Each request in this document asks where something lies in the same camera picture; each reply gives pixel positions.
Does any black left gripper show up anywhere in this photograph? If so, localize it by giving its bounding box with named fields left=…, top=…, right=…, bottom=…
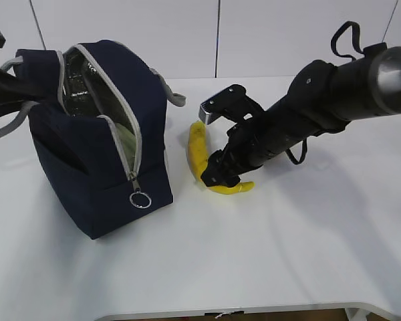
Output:
left=0, top=32, right=50, bottom=118

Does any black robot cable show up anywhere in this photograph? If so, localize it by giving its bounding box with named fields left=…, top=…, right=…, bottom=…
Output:
left=285, top=21, right=370, bottom=165

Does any yellow banana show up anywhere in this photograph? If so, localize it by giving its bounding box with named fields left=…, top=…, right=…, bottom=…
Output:
left=187, top=121, right=255, bottom=195

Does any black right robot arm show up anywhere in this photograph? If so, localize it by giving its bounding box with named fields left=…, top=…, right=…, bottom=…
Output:
left=199, top=43, right=401, bottom=187

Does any navy blue lunch bag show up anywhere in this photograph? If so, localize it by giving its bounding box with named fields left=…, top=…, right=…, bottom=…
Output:
left=0, top=39, right=186, bottom=239

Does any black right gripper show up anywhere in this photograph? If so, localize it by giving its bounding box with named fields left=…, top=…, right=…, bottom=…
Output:
left=200, top=100, right=317, bottom=187

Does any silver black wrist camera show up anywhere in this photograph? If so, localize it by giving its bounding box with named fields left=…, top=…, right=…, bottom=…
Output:
left=198, top=84, right=264, bottom=125

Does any green lid glass container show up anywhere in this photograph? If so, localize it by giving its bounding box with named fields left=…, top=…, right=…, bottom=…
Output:
left=114, top=122, right=140, bottom=173

